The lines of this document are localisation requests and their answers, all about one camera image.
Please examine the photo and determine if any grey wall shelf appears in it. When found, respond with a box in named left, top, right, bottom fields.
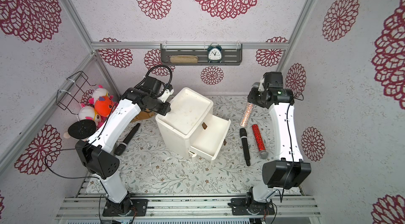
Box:
left=160, top=43, right=243, bottom=66

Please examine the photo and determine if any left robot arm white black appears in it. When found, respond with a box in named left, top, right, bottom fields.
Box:
left=75, top=84, right=174, bottom=204

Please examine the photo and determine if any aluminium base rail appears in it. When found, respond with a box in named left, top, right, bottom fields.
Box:
left=55, top=194, right=321, bottom=220

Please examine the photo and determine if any white drawer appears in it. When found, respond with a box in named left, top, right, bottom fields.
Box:
left=189, top=114, right=231, bottom=163

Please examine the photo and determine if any brown plush toy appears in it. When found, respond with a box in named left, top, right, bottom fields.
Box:
left=132, top=111, right=155, bottom=122

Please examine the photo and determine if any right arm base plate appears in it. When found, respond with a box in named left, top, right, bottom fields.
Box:
left=228, top=198, right=275, bottom=216

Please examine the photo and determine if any red glitter microphone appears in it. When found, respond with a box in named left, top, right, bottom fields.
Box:
left=252, top=124, right=269, bottom=160

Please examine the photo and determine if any floral table mat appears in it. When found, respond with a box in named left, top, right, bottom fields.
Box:
left=119, top=96, right=265, bottom=194

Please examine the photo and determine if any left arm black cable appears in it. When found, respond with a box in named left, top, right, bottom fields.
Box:
left=44, top=65, right=174, bottom=180

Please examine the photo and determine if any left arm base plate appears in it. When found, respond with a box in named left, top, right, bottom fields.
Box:
left=102, top=199, right=149, bottom=217

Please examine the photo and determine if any white three-drawer cabinet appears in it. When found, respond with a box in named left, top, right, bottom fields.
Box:
left=156, top=87, right=214, bottom=159

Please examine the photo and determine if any pink white plush upper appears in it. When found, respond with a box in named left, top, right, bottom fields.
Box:
left=89, top=85, right=112, bottom=105

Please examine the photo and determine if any pink white plush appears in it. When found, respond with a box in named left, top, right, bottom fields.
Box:
left=78, top=104, right=106, bottom=128
left=89, top=85, right=112, bottom=105

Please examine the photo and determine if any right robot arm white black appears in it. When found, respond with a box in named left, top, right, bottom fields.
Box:
left=246, top=72, right=312, bottom=208

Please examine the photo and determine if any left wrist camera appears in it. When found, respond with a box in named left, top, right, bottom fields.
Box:
left=138, top=76, right=174, bottom=102

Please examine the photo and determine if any teal alarm clock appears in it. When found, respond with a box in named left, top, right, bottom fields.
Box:
left=207, top=46, right=223, bottom=63

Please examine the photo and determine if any black wire wall basket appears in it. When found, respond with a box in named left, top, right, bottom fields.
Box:
left=55, top=71, right=96, bottom=115

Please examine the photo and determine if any black-haired doll striped shirt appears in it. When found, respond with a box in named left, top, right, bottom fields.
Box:
left=63, top=119, right=97, bottom=140

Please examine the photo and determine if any orange fish plush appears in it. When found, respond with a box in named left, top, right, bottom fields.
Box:
left=94, top=96, right=114, bottom=117

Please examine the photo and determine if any pink white plush lower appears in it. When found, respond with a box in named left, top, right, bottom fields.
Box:
left=78, top=104, right=106, bottom=128

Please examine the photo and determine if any silver glitter microphone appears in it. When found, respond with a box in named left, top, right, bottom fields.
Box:
left=239, top=102, right=254, bottom=128

